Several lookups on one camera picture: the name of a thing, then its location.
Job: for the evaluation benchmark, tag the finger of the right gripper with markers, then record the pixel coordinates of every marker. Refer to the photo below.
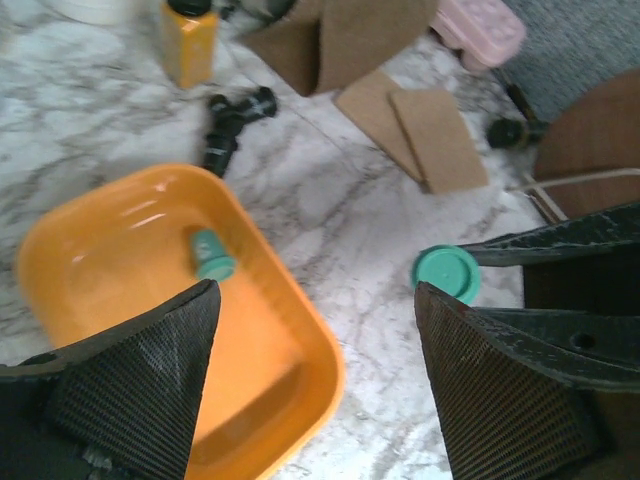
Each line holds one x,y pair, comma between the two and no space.
578,349
600,233

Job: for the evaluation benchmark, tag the brown cloth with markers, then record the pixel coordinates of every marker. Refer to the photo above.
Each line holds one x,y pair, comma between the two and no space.
319,46

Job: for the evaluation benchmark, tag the orange juice bottle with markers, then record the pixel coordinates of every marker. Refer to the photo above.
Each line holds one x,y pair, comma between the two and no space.
188,32

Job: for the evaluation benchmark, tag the pink egg tray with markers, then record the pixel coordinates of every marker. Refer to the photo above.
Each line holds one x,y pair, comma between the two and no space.
486,33

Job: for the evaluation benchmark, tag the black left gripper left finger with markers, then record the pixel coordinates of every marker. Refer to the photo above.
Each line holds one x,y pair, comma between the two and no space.
120,404

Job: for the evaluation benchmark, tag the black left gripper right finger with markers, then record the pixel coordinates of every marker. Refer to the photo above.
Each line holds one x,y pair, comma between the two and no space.
502,420

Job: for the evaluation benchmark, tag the round wooden board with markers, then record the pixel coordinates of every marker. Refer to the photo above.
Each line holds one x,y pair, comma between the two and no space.
598,132

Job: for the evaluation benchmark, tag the orange storage basket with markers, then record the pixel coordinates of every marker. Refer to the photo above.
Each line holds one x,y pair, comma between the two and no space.
276,373

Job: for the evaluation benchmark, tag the brown cork mat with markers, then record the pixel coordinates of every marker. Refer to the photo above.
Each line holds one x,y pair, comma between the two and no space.
367,104
439,139

